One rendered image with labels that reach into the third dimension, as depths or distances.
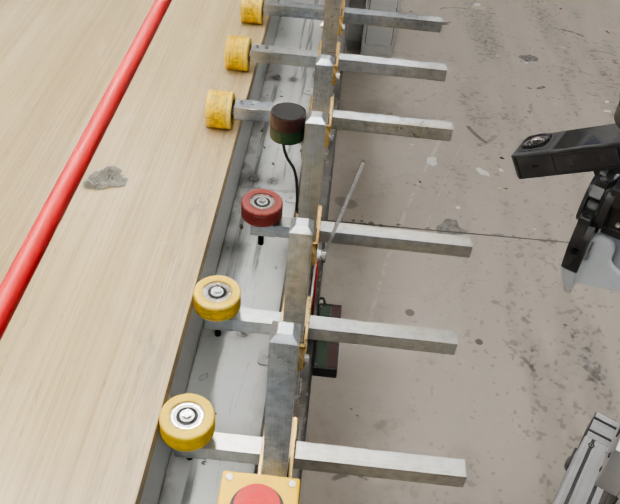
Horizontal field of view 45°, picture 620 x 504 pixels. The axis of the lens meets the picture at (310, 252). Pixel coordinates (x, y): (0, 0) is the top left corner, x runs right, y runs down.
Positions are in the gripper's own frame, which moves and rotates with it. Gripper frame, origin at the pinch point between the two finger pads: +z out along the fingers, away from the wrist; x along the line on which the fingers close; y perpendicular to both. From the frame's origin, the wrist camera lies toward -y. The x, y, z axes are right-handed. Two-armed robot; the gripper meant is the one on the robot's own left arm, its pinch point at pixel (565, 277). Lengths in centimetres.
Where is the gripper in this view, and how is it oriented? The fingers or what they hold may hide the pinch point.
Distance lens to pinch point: 79.4
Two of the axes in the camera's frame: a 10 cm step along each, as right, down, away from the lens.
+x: 5.5, -5.4, 6.4
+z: -0.7, 7.3, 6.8
